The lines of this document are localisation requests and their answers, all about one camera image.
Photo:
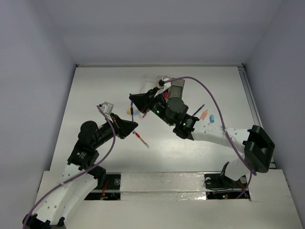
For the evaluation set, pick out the blue eraser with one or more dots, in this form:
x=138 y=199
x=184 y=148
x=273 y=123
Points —
x=211 y=118

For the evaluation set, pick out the orange eraser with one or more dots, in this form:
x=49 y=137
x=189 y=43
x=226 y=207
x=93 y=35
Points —
x=129 y=111

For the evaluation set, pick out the aluminium rail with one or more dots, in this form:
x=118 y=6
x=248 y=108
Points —
x=257 y=114

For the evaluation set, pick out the blue gel pen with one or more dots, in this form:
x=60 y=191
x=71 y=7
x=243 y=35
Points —
x=131 y=111

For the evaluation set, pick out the orange plastic container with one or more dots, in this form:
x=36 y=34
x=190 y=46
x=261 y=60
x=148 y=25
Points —
x=159 y=78

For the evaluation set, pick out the blue glue tube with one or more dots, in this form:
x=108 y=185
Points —
x=136 y=112

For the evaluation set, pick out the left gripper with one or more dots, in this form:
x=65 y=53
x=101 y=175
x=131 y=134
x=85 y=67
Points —
x=123 y=128

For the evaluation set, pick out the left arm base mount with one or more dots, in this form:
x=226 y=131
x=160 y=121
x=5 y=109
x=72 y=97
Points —
x=109 y=190

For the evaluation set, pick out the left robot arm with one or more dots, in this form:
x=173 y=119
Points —
x=81 y=175

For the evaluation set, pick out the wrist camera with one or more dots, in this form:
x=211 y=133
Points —
x=163 y=85
x=105 y=107

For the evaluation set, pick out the dark grey plastic container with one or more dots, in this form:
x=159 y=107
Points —
x=176 y=89

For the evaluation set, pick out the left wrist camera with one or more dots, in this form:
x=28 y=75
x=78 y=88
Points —
x=105 y=107

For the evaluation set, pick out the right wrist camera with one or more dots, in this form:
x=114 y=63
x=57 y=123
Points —
x=163 y=85

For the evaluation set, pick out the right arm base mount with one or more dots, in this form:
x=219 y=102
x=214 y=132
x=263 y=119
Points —
x=220 y=187

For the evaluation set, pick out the clear plastic container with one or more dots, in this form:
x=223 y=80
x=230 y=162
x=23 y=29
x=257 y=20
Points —
x=149 y=81

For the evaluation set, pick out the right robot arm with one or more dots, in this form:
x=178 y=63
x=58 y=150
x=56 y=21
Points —
x=240 y=140

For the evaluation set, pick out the dark purple pen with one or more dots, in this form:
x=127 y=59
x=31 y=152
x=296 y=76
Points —
x=198 y=110

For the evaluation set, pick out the red gel pen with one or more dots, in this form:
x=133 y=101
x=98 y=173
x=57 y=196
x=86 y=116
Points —
x=140 y=138

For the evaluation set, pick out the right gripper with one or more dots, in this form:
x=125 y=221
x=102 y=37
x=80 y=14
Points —
x=144 y=101

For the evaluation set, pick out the orange glue tube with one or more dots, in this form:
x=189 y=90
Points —
x=204 y=115

